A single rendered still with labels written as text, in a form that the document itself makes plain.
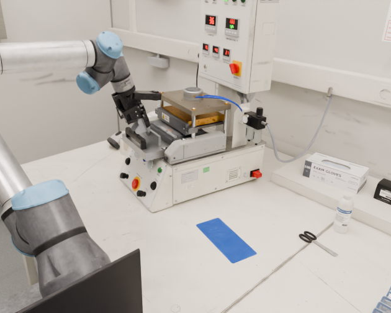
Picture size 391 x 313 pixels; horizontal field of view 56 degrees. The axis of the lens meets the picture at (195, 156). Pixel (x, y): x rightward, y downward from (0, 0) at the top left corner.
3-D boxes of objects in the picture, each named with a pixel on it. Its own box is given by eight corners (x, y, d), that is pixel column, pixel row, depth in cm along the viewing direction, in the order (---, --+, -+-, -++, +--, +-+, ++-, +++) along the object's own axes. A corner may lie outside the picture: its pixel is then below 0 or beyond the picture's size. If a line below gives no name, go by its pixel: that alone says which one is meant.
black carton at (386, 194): (379, 192, 147) (383, 177, 144) (403, 202, 141) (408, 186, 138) (372, 197, 143) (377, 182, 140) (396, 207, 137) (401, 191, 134)
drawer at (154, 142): (184, 130, 166) (184, 113, 162) (212, 147, 149) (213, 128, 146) (122, 142, 151) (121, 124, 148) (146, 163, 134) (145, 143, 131)
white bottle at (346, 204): (334, 223, 135) (342, 189, 129) (348, 228, 132) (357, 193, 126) (331, 230, 131) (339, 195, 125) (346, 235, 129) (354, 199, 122)
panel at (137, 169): (118, 177, 161) (134, 137, 158) (149, 210, 138) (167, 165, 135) (115, 176, 160) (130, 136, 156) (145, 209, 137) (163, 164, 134)
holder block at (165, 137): (182, 123, 162) (182, 117, 161) (208, 138, 147) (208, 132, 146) (148, 129, 154) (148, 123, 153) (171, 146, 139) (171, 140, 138)
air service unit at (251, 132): (243, 135, 151) (247, 100, 144) (268, 148, 140) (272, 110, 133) (233, 137, 148) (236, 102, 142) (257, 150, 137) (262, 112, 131)
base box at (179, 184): (216, 151, 189) (218, 119, 182) (266, 182, 161) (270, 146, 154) (117, 176, 163) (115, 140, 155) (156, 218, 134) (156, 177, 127)
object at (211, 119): (196, 109, 164) (197, 89, 160) (226, 125, 147) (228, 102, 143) (161, 115, 156) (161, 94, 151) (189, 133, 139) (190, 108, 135)
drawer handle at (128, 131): (130, 135, 148) (129, 126, 146) (146, 149, 136) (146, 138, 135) (125, 136, 147) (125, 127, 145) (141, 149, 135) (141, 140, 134)
